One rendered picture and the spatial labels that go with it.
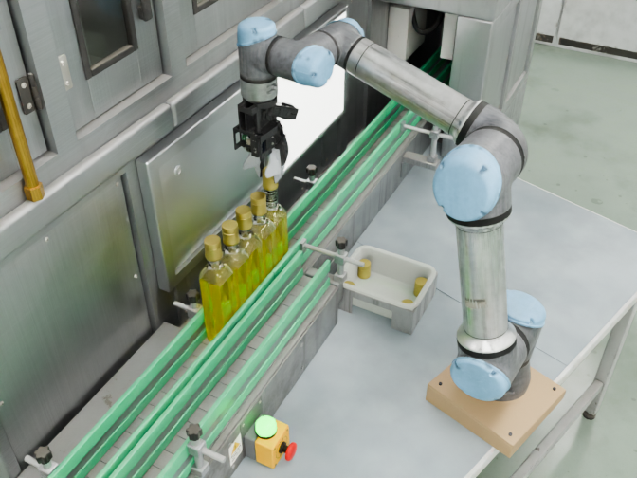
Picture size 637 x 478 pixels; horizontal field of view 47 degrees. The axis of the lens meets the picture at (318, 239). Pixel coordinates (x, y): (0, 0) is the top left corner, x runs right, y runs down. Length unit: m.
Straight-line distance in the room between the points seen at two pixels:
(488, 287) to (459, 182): 0.23
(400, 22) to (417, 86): 1.10
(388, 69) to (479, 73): 0.93
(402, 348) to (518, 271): 0.45
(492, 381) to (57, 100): 0.93
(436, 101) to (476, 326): 0.43
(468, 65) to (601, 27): 2.90
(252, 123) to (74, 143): 0.38
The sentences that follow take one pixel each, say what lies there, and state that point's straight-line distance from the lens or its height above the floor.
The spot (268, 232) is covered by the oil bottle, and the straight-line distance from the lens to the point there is 1.65.
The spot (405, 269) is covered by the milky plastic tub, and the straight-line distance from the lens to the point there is 1.96.
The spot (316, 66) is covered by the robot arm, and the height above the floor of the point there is 1.50.
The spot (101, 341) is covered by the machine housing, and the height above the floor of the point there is 0.97.
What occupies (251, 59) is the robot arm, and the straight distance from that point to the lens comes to 1.45.
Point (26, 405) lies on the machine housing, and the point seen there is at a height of 1.00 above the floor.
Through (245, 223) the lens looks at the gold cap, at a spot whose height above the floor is 1.14.
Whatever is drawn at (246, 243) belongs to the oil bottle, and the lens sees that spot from 1.60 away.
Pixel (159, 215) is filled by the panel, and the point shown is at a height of 1.19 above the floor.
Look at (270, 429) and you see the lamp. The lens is 1.56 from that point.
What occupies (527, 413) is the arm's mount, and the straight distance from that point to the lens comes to 1.71.
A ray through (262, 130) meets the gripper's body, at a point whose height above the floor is 1.32.
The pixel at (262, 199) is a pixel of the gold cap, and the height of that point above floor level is 1.16.
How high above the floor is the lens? 2.10
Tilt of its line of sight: 39 degrees down
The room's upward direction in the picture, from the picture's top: straight up
